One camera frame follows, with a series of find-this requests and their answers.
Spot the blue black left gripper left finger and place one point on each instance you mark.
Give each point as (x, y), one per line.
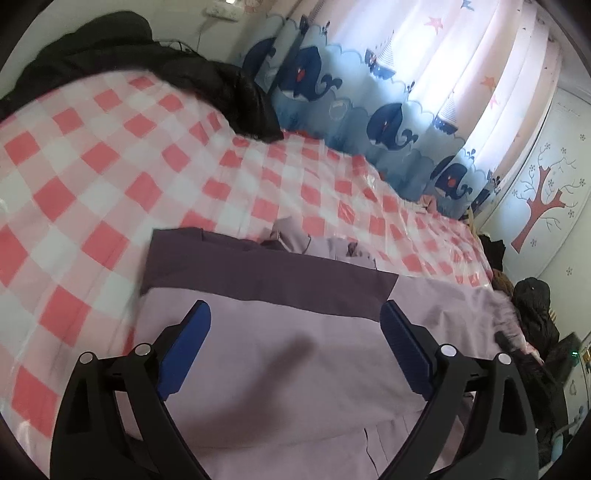
(112, 422)

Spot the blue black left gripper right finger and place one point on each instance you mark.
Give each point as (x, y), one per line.
(477, 422)

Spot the lilac and purple jacket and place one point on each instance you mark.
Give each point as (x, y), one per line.
(295, 379)

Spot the black clothes pile bed end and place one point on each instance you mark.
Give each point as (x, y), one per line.
(547, 359)

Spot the pink checkered bed sheet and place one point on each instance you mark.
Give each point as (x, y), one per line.
(89, 171)

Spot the blue whale print curtain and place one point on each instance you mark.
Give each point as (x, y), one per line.
(438, 95)

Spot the black coat near curtain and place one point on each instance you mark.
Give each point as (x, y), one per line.
(123, 41)

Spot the red tree wall decal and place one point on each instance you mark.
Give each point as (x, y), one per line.
(543, 191)

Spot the white wall power strip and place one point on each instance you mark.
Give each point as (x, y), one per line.
(224, 11)

